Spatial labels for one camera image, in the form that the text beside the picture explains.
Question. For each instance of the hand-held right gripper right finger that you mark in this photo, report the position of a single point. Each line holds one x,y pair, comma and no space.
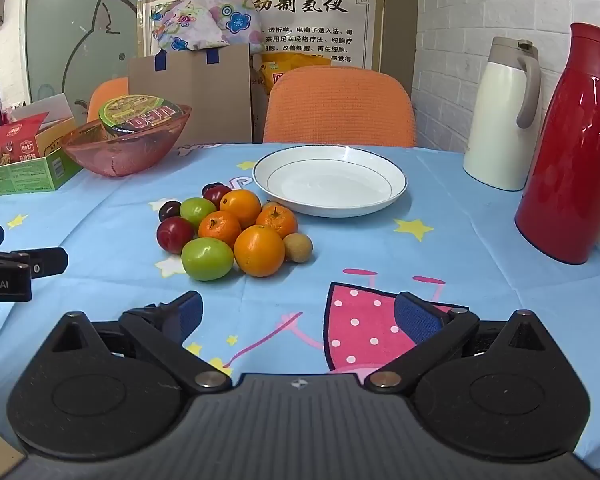
417,317

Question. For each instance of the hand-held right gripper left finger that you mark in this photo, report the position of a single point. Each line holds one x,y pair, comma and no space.
190,312

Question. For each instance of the green jujube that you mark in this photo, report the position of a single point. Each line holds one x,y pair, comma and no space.
198,212
207,258

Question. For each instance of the tangerine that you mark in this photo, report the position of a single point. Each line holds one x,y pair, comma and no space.
277,221
219,229

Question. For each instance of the smooth small orange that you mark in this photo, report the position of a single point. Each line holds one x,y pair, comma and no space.
240,208

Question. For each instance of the dark red plum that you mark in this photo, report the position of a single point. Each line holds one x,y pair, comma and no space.
169,210
216,193

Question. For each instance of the white plate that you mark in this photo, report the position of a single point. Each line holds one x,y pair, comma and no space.
330,185

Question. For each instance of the blue printed tablecloth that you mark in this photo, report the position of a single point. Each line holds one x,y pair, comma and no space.
430,270

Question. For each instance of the green cardboard box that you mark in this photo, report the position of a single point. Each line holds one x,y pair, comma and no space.
25,177

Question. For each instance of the large red plum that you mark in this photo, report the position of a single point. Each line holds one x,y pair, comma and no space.
175,234

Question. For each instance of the large orange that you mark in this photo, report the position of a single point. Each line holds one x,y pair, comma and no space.
259,250

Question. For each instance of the pink glass bowl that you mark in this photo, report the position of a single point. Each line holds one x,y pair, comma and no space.
125,157

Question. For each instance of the instant noodle cup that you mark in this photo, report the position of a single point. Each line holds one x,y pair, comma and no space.
140,112

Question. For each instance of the orange chair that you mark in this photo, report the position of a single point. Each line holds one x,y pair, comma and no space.
107,92
340,105

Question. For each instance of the white thermos jug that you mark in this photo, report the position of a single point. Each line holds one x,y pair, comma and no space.
495,120

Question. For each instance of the brown cardboard box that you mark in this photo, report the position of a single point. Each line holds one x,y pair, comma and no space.
205,95

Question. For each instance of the red thermos jug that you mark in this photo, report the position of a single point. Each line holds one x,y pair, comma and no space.
575,160

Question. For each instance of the frosted glass panel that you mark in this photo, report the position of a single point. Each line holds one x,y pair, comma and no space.
70,10

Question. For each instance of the yellow plastic bag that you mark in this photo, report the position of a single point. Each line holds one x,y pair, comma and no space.
285,65

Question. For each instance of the floral cloth bundle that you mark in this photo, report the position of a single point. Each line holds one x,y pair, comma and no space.
205,20

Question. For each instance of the wall poster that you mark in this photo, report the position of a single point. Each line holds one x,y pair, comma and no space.
330,25

